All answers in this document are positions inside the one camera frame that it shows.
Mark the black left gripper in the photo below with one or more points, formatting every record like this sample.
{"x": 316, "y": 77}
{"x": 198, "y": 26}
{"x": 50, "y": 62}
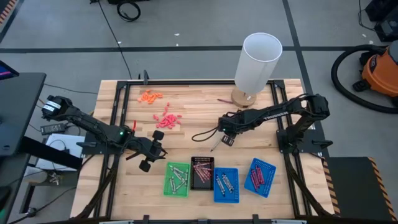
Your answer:
{"x": 152, "y": 149}

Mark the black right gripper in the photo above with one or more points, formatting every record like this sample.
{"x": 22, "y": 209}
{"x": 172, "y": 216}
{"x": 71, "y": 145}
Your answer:
{"x": 229, "y": 134}

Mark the white crayon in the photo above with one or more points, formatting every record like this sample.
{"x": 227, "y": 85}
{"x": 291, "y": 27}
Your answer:
{"x": 182, "y": 185}
{"x": 185, "y": 179}
{"x": 181, "y": 180}
{"x": 177, "y": 188}
{"x": 176, "y": 169}
{"x": 173, "y": 185}
{"x": 178, "y": 175}

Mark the green plastic basket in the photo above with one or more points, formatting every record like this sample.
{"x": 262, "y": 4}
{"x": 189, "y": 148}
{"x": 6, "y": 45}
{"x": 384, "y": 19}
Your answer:
{"x": 166, "y": 189}

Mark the brownish pink crayon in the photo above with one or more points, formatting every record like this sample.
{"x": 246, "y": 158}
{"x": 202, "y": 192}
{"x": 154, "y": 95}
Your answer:
{"x": 225, "y": 101}

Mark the black plastic basket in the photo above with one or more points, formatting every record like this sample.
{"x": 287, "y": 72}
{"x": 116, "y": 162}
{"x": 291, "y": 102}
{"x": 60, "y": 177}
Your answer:
{"x": 202, "y": 186}

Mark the blue plastic basket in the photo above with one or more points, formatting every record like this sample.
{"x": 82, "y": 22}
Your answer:
{"x": 269, "y": 177}
{"x": 230, "y": 199}

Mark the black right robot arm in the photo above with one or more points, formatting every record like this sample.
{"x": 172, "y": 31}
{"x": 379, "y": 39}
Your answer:
{"x": 280, "y": 113}

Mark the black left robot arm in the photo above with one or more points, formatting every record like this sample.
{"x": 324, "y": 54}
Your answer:
{"x": 93, "y": 124}

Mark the red strip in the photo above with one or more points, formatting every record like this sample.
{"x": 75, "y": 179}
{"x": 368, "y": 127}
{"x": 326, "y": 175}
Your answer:
{"x": 134, "y": 126}

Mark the white lamp with wooden base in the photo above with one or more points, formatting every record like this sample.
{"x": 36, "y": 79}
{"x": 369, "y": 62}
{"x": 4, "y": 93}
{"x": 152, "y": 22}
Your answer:
{"x": 258, "y": 62}

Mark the white board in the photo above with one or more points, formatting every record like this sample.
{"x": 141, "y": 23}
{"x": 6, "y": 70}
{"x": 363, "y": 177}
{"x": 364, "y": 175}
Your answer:
{"x": 62, "y": 143}

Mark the bunch of keys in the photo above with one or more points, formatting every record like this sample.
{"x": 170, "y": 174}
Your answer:
{"x": 54, "y": 178}

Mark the black power adapter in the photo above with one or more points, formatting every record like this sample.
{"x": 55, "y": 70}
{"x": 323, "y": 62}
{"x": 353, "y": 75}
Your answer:
{"x": 53, "y": 128}

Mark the black diagonal bar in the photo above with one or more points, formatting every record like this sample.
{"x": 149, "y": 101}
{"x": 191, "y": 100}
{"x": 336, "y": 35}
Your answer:
{"x": 49, "y": 153}

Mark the orange shop vacuum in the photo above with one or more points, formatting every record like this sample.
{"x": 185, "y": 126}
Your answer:
{"x": 333, "y": 73}
{"x": 381, "y": 73}

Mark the black mat with hazard stripes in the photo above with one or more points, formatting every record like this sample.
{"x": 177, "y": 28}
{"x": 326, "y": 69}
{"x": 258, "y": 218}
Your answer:
{"x": 357, "y": 186}

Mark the black floor plug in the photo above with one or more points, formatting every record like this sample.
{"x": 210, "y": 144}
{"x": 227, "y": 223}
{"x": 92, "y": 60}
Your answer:
{"x": 31, "y": 212}

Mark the black desk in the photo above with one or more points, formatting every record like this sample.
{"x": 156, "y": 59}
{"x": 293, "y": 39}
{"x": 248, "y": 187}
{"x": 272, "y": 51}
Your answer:
{"x": 18, "y": 109}

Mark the computer monitor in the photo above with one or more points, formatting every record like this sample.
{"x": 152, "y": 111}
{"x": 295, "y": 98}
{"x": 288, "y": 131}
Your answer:
{"x": 6, "y": 71}

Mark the black equipment case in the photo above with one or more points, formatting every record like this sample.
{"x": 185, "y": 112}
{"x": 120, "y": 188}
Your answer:
{"x": 377, "y": 9}
{"x": 387, "y": 29}

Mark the black metal table frame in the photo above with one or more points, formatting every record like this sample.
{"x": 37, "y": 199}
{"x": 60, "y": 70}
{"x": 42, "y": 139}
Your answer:
{"x": 202, "y": 82}

